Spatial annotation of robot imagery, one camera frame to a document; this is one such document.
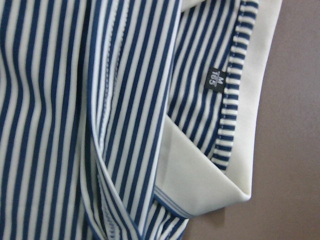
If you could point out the striped polo shirt white collar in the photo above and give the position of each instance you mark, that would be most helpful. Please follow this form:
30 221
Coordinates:
123 119

